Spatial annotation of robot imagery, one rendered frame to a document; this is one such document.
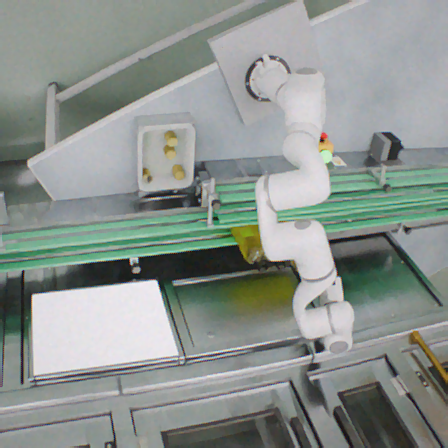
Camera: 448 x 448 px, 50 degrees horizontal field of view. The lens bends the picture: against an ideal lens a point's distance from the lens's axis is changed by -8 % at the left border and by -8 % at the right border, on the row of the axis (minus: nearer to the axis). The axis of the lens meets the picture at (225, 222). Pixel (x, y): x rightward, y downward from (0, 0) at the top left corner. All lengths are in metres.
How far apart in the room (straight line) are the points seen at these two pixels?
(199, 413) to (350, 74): 1.18
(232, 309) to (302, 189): 0.57
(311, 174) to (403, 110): 0.92
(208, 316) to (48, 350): 0.48
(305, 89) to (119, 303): 0.83
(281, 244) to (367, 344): 0.57
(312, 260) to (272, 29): 0.75
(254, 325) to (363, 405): 0.40
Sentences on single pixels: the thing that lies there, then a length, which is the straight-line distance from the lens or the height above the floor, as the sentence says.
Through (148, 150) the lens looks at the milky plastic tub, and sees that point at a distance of 1.62.
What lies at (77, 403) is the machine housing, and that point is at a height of 1.40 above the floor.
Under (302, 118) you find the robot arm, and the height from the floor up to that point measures 1.18.
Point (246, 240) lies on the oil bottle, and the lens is 1.57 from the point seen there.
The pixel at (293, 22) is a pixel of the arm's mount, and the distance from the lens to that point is 1.60.
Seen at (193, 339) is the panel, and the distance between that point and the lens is 1.47.
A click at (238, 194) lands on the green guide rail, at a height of 0.94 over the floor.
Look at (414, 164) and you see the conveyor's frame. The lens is 1.96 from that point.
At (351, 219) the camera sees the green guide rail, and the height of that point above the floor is 0.92.
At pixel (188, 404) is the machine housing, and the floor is 1.44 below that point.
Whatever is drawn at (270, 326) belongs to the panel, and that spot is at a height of 1.26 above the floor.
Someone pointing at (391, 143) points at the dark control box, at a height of 0.83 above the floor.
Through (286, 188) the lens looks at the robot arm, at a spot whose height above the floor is 1.32.
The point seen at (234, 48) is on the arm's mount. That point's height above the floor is 0.78.
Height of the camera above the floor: 2.18
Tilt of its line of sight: 50 degrees down
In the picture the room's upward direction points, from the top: 154 degrees clockwise
